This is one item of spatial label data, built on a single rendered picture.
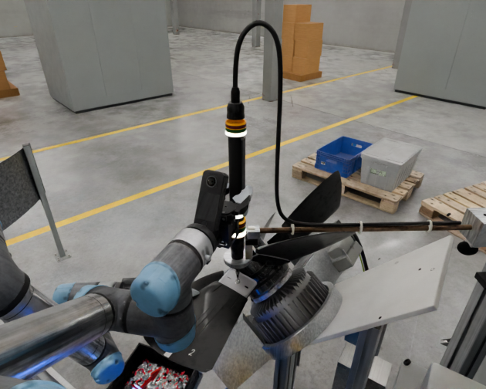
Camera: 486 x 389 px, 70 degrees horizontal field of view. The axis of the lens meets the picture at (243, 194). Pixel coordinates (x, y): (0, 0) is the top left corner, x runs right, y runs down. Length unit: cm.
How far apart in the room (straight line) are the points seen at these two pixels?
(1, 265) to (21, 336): 27
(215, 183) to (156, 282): 22
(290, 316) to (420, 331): 175
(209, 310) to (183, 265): 34
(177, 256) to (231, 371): 54
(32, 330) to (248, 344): 64
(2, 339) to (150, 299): 19
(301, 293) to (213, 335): 25
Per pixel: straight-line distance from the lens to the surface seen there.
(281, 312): 96
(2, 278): 75
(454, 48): 790
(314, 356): 231
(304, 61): 883
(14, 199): 273
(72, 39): 674
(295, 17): 897
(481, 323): 125
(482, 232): 101
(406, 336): 256
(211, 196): 66
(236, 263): 88
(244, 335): 103
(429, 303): 77
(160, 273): 56
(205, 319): 89
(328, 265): 118
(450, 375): 120
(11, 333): 51
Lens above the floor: 186
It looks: 30 degrees down
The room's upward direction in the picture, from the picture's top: straight up
